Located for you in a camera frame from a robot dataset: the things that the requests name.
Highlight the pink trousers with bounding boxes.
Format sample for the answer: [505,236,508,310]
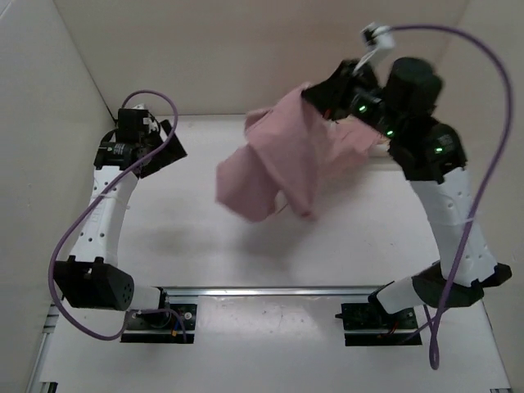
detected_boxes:
[215,83,381,223]

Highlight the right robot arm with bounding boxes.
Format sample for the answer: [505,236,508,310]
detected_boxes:
[301,57,512,328]

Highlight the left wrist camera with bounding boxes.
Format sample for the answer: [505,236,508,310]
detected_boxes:
[132,103,159,133]

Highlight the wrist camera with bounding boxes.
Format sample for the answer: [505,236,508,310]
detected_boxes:
[354,23,395,73]
[132,103,159,133]

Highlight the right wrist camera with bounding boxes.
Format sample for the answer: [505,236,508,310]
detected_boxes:
[354,23,395,73]

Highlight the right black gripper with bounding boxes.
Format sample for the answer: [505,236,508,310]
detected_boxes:
[300,59,400,138]

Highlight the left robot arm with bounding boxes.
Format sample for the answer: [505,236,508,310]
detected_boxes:
[53,105,187,328]

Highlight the aluminium rail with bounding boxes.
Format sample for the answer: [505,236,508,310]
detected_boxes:
[165,286,379,297]

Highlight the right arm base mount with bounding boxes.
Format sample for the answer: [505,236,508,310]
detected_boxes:
[335,303,422,347]

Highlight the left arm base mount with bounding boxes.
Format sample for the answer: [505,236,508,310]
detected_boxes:
[120,289,198,345]

